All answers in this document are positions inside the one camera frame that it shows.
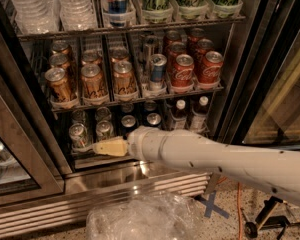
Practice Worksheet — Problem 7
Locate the left clear water bottle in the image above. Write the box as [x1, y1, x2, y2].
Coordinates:
[11, 0, 60, 34]

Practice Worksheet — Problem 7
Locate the middle right coca-cola can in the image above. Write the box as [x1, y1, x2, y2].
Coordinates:
[194, 38, 214, 69]

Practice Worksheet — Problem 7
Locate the front middle gold can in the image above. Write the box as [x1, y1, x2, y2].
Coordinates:
[81, 64, 108, 99]

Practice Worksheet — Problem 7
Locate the green soda can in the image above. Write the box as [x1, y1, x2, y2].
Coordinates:
[95, 107, 112, 122]
[69, 123, 90, 148]
[71, 110, 88, 126]
[96, 120, 114, 141]

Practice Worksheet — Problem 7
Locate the blue tape cross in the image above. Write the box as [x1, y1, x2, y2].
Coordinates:
[196, 191, 230, 219]

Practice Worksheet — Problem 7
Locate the rear silver slim can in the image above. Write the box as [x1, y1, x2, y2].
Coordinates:
[143, 35, 159, 71]

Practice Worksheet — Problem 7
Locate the right white-capped bottle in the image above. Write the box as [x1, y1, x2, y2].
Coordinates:
[189, 96, 209, 133]

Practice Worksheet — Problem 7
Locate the rear right gold can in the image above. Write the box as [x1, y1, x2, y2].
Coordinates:
[110, 47, 130, 63]

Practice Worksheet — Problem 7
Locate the rear left gold can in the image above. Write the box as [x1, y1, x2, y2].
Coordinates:
[51, 40, 72, 57]

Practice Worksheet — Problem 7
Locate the right fridge glass door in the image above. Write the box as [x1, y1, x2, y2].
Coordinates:
[219, 0, 300, 151]

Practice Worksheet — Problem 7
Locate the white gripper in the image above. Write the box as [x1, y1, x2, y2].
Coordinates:
[92, 126, 159, 160]

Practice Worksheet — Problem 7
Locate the front left gold can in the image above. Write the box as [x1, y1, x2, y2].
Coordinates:
[45, 67, 76, 103]

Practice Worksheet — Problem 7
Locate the clear water bottle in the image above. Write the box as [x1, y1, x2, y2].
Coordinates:
[59, 0, 97, 31]
[11, 0, 60, 34]

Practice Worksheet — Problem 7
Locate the front right coca-cola can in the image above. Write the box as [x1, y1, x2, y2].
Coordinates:
[198, 51, 224, 84]

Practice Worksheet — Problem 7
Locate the blue silver energy can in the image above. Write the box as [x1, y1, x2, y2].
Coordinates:
[149, 54, 167, 90]

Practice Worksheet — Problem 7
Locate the gold can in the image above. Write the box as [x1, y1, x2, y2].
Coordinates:
[110, 47, 130, 63]
[81, 50, 102, 65]
[51, 40, 72, 57]
[113, 61, 137, 95]
[49, 53, 71, 71]
[45, 67, 76, 103]
[81, 64, 108, 99]

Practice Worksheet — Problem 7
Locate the front right gold can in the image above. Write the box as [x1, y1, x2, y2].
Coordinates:
[113, 61, 137, 95]

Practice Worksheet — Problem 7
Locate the steel fridge cabinet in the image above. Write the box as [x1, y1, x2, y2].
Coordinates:
[0, 0, 300, 240]

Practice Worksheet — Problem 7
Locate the front left coca-cola can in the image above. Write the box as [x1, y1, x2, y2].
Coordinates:
[171, 54, 194, 87]

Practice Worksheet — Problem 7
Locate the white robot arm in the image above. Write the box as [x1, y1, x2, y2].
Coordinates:
[93, 126, 300, 207]

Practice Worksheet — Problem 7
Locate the rear right coca-cola can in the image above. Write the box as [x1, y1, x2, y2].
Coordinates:
[187, 28, 205, 46]

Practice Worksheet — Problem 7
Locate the orange cable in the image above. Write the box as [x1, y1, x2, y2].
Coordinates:
[217, 176, 244, 240]

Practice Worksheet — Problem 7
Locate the white-capped bottle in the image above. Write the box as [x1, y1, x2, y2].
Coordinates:
[189, 96, 209, 133]
[168, 99, 187, 130]

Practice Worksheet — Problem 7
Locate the rear left coca-cola can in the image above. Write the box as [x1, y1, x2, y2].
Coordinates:
[163, 30, 182, 48]

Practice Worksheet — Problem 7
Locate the clear plastic bag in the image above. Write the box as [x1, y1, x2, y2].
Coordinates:
[86, 193, 200, 240]

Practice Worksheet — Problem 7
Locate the yellow black stand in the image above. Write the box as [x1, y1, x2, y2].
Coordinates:
[244, 196, 300, 240]

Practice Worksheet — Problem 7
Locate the front left green soda can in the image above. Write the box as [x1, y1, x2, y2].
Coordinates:
[69, 123, 90, 148]

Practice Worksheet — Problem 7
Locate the rear middle gold can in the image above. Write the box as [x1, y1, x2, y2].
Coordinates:
[81, 50, 102, 65]

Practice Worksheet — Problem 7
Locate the right clear water bottle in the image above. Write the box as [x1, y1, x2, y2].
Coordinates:
[59, 0, 97, 31]

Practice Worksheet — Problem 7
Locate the rear left green soda can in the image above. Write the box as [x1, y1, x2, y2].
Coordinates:
[71, 110, 88, 126]

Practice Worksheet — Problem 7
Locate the pepsi can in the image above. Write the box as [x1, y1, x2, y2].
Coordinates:
[120, 103, 134, 115]
[143, 100, 158, 113]
[147, 113, 162, 128]
[121, 115, 137, 136]

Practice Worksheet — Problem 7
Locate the coca-cola can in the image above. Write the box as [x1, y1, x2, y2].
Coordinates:
[163, 30, 182, 48]
[166, 42, 187, 74]
[187, 28, 205, 46]
[171, 54, 194, 87]
[194, 38, 214, 69]
[198, 51, 224, 84]

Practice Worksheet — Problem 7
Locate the middle left gold can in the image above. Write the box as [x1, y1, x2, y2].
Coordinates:
[49, 53, 71, 71]

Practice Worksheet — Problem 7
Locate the fridge glass door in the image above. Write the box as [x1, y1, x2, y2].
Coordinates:
[219, 0, 300, 151]
[0, 58, 65, 209]

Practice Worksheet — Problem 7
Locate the left fridge glass door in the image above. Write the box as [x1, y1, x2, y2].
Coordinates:
[0, 58, 65, 209]

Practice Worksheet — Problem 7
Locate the middle left coca-cola can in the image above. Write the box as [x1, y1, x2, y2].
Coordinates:
[166, 42, 187, 74]

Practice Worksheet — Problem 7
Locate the left white-capped bottle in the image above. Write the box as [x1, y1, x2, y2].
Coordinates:
[168, 99, 187, 130]

